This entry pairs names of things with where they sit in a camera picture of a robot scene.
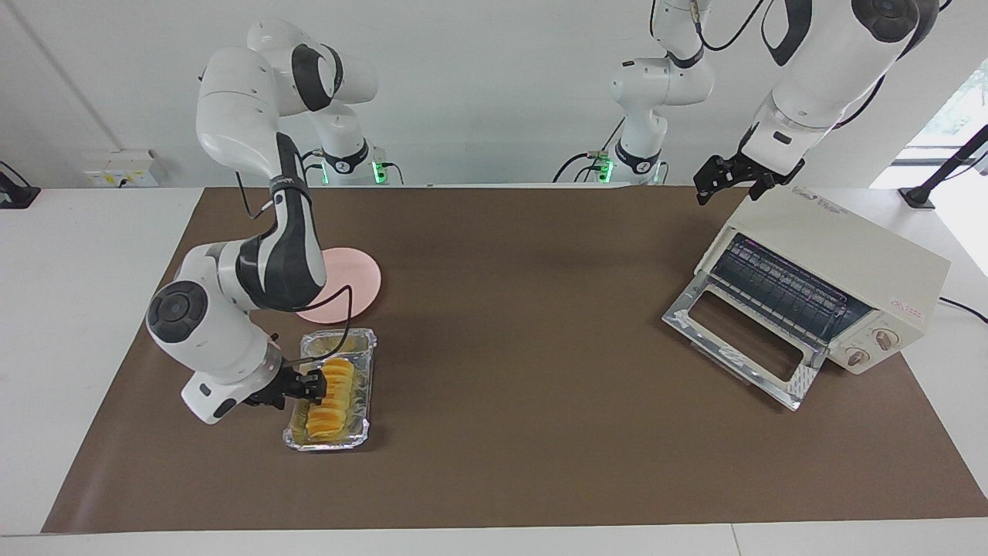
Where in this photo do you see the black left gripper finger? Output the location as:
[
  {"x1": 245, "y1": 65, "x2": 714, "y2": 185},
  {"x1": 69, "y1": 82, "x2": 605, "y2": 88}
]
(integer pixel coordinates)
[
  {"x1": 746, "y1": 160, "x2": 806, "y2": 202},
  {"x1": 692, "y1": 156, "x2": 739, "y2": 206}
]

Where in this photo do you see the sliced golden bread loaf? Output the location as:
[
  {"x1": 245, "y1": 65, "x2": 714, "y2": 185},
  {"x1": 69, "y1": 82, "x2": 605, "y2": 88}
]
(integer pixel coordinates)
[{"x1": 304, "y1": 358, "x2": 357, "y2": 443}]

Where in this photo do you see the aluminium foil tray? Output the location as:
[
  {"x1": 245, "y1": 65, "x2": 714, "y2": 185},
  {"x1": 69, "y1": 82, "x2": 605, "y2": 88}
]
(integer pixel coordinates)
[{"x1": 282, "y1": 327, "x2": 378, "y2": 453}]

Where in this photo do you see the cream toaster oven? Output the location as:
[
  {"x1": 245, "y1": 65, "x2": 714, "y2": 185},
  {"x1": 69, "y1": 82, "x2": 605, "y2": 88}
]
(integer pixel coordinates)
[{"x1": 695, "y1": 188, "x2": 952, "y2": 376}]

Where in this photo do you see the glass oven door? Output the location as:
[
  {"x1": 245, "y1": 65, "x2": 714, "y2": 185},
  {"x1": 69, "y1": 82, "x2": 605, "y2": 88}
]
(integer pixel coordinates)
[{"x1": 662, "y1": 270, "x2": 829, "y2": 412}]

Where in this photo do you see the pink round plate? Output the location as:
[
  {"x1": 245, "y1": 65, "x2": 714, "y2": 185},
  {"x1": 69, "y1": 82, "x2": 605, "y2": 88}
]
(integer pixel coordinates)
[{"x1": 295, "y1": 247, "x2": 383, "y2": 325}]

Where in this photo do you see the brown table mat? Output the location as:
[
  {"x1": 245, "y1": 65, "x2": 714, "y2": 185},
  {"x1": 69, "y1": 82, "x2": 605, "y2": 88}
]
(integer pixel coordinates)
[{"x1": 40, "y1": 185, "x2": 988, "y2": 534}]

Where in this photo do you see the black table clamp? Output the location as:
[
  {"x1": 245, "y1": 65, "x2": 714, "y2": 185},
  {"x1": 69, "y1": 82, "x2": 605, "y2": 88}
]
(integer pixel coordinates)
[{"x1": 0, "y1": 160, "x2": 42, "y2": 210}]

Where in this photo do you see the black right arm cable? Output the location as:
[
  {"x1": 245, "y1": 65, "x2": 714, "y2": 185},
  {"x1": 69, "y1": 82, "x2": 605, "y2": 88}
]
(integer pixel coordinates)
[{"x1": 234, "y1": 170, "x2": 354, "y2": 365}]

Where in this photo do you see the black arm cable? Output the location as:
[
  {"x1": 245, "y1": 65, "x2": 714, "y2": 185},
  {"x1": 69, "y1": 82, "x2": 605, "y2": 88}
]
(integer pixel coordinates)
[
  {"x1": 234, "y1": 170, "x2": 354, "y2": 365},
  {"x1": 651, "y1": 0, "x2": 766, "y2": 53}
]

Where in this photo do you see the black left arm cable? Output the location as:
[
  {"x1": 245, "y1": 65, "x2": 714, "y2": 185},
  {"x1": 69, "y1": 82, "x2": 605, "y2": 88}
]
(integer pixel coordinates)
[{"x1": 651, "y1": 0, "x2": 766, "y2": 53}]

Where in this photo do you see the black camera stand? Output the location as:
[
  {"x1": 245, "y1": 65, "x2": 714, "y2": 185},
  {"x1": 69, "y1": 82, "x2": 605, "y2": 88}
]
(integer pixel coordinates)
[{"x1": 898, "y1": 124, "x2": 988, "y2": 210}]

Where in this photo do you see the black base cable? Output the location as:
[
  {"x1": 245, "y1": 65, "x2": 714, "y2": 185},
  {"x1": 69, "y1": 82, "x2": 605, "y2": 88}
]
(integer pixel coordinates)
[
  {"x1": 551, "y1": 150, "x2": 612, "y2": 185},
  {"x1": 291, "y1": 148, "x2": 326, "y2": 187}
]

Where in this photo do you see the black oven power cord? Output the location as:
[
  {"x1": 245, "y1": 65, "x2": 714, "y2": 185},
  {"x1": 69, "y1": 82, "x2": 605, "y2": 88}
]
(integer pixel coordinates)
[{"x1": 938, "y1": 297, "x2": 988, "y2": 324}]

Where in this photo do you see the white wall power socket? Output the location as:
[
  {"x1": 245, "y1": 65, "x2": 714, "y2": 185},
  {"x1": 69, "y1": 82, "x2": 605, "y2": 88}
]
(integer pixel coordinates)
[{"x1": 83, "y1": 150, "x2": 160, "y2": 188}]

